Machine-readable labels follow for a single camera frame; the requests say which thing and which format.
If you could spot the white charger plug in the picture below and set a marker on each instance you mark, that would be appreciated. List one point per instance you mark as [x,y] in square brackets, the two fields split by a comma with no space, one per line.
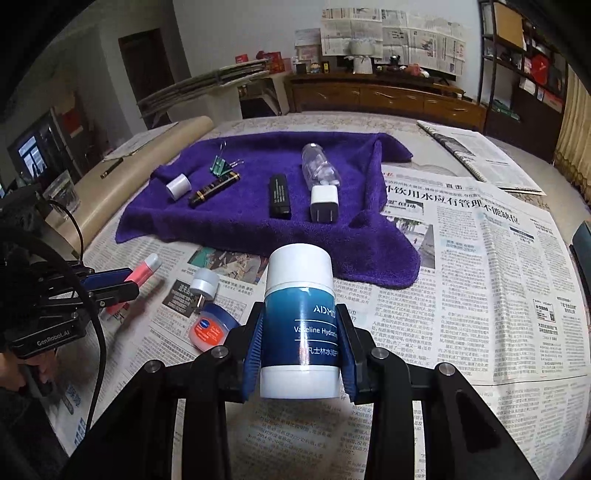
[324,203]

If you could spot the newspaper spread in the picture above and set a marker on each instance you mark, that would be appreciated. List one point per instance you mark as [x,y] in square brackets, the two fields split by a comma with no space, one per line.
[485,286]

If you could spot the clear bottle with pills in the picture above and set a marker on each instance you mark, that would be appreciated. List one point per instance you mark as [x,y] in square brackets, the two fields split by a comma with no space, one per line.
[318,166]

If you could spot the dark display shelf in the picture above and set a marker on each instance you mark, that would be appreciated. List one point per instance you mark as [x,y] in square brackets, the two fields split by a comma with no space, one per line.
[521,78]

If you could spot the stack of newspapers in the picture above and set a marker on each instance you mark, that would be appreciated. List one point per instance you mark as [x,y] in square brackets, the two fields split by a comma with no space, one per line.
[198,85]

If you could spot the blue chair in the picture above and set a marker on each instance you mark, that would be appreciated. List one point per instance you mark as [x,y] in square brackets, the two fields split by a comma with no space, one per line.
[582,254]

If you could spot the folded newspaper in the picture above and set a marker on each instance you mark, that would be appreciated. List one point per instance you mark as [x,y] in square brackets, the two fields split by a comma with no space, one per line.
[475,152]

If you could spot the pink jar with blue label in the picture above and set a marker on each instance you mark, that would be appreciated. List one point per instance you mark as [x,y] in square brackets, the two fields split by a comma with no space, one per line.
[213,328]

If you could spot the clear drinking glass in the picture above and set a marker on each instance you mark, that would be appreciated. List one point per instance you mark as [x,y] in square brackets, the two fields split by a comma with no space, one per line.
[62,196]

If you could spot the purple towel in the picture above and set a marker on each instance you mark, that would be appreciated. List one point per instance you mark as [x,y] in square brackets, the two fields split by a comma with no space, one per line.
[258,230]

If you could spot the green binder clip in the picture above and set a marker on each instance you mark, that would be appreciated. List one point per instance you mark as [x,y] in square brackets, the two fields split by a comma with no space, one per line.
[220,165]

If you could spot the white paper sheet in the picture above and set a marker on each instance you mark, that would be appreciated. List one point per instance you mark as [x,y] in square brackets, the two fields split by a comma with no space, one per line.
[138,141]

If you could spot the white wrapped ornament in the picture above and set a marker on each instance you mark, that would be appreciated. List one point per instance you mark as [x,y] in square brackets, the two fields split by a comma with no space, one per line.
[361,59]

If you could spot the small white cylinder cap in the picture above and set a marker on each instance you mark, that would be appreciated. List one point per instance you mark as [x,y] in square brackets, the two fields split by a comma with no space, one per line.
[178,187]

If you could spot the wooden television cabinet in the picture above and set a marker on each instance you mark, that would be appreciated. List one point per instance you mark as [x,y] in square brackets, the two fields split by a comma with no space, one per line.
[383,99]

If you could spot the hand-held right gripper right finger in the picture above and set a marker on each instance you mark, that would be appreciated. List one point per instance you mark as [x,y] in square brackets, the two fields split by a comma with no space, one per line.
[349,357]

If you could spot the beige curtain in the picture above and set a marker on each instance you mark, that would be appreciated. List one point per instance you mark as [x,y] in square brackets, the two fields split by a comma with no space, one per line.
[575,138]

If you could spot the beige side table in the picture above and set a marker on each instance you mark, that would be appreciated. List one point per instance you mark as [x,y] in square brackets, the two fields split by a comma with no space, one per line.
[152,159]

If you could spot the black rectangular case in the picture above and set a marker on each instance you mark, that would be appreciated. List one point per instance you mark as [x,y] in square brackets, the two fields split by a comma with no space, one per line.
[280,196]

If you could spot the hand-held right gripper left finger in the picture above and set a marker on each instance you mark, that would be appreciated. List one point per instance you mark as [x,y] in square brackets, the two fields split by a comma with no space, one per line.
[254,353]

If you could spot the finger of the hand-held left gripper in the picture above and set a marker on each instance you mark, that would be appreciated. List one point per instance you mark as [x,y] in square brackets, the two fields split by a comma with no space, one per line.
[115,295]
[111,277]

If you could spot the dark brown gold tube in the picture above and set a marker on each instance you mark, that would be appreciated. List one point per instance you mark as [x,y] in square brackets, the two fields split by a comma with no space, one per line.
[213,190]

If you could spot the newspapers covering television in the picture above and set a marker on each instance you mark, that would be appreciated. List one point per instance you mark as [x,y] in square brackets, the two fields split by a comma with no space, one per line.
[415,39]

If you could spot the dark wooden door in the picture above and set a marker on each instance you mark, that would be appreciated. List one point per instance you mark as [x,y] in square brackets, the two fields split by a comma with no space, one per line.
[143,64]

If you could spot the blue and white bottle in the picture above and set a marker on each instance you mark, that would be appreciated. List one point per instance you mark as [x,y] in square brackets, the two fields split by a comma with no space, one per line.
[300,314]

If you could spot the pink lip balm tube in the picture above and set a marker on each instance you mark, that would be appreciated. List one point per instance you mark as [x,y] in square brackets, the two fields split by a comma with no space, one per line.
[147,268]

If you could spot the dark pen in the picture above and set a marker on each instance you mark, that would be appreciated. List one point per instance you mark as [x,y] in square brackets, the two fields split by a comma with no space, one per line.
[112,168]

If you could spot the person's left hand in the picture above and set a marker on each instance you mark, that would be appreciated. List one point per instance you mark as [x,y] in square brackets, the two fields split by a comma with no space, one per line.
[44,371]

